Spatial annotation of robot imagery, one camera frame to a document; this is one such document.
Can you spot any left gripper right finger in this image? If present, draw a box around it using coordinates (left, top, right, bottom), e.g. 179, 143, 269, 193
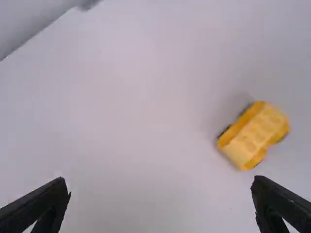
250, 175, 311, 233

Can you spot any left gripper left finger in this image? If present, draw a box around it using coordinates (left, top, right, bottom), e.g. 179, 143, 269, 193
0, 176, 72, 233

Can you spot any yellow toy car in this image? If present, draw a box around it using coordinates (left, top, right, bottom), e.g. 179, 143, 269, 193
216, 100, 292, 172

